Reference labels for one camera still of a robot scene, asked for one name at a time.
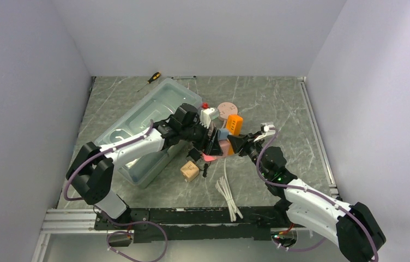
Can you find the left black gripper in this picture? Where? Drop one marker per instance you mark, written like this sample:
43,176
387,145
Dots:
210,146

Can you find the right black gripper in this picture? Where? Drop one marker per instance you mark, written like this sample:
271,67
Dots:
242,143

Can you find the dark pink plug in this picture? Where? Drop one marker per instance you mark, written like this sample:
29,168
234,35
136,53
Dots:
208,158

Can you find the black power adapter plug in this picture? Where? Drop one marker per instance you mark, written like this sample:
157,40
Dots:
194,155

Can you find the blue small adapter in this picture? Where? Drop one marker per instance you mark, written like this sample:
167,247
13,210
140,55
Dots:
223,133

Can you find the orange power strip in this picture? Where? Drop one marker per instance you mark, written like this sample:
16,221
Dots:
234,124

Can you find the beige cube socket adapter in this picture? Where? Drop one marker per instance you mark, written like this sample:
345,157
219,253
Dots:
190,171

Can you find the round pink power socket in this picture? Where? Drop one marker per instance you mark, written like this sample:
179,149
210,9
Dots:
226,109

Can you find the pink square socket adapter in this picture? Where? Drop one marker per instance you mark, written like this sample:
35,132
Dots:
225,147

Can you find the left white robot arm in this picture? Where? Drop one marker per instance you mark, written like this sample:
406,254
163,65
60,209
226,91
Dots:
90,174

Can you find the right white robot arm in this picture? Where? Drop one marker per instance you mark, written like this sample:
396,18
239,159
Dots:
351,227

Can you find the clear plastic storage box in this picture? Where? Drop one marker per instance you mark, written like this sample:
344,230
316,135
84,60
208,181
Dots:
157,105

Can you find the small orange black screwdriver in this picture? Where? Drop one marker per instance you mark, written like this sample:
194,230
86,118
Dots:
153,78

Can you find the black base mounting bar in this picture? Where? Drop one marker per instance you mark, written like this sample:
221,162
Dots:
258,223

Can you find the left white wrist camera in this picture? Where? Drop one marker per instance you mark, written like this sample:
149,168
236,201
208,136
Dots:
208,115

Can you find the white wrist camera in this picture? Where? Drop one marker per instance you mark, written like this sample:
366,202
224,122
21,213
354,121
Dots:
267,130
208,115

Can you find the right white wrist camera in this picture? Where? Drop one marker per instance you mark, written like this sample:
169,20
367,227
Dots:
267,130

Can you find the aluminium frame rail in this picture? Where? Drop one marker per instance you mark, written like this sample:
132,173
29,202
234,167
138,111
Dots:
73,221

